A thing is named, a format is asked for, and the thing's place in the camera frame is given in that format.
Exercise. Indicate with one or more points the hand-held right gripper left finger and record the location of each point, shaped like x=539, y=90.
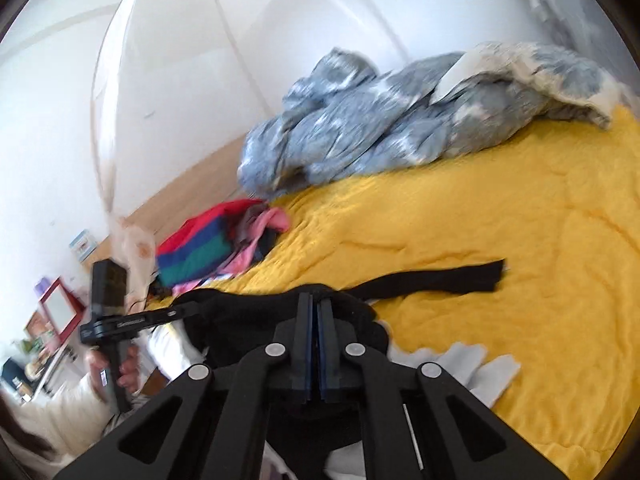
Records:
x=302, y=340

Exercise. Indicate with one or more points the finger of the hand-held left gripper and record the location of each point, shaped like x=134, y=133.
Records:
x=175, y=314

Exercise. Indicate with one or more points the blue denim garment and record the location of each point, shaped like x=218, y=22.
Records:
x=262, y=247

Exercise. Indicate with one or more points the red blue green striped sweater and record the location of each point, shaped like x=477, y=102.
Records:
x=195, y=255

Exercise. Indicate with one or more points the grey garment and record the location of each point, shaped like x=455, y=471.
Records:
x=247, y=225

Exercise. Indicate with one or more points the yellow dotted blanket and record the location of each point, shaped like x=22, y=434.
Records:
x=500, y=210

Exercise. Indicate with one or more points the wooden headboard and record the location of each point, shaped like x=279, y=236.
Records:
x=190, y=185

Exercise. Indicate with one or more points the red framed board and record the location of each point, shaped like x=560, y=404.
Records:
x=60, y=310

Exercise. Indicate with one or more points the pink garment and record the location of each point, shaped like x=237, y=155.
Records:
x=272, y=220

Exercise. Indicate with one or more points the white bed sheet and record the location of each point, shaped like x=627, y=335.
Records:
x=165, y=350

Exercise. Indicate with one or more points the purple container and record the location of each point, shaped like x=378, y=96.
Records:
x=44, y=287

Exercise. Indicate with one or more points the person's left hand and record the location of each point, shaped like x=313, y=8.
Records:
x=129, y=370

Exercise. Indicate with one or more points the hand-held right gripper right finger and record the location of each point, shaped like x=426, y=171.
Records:
x=326, y=345

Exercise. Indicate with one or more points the person's left forearm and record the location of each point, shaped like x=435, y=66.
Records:
x=60, y=420

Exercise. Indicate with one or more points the grey floral duvet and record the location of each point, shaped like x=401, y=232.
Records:
x=375, y=125

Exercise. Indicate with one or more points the white mosquito net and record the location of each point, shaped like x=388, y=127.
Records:
x=250, y=10

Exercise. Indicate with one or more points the black and white garment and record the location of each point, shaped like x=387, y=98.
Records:
x=235, y=327

